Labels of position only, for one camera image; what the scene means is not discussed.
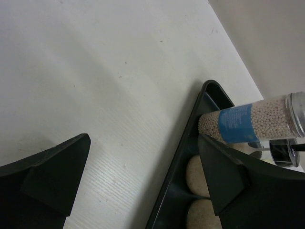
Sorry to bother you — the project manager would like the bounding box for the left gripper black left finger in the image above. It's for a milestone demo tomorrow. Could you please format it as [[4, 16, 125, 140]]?
[[0, 134, 91, 229]]

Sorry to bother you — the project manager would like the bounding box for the black rectangular plastic tray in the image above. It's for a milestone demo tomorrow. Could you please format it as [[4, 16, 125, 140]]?
[[145, 80, 234, 229]]

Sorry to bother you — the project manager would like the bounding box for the tall blue label bottle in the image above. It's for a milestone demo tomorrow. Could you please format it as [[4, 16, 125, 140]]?
[[198, 92, 305, 144]]

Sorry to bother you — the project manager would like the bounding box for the black knob cap bottle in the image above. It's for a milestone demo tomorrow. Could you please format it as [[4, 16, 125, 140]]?
[[248, 139, 305, 167]]

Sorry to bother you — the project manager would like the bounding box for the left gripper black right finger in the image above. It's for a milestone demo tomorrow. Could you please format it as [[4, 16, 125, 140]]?
[[198, 135, 305, 229]]

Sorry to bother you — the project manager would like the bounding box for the yellow cap spice bottle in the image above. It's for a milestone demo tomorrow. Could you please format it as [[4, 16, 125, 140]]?
[[186, 155, 210, 198]]

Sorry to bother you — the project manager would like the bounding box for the pink cap spice bottle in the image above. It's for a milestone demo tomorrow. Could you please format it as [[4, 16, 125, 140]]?
[[186, 199, 222, 229]]

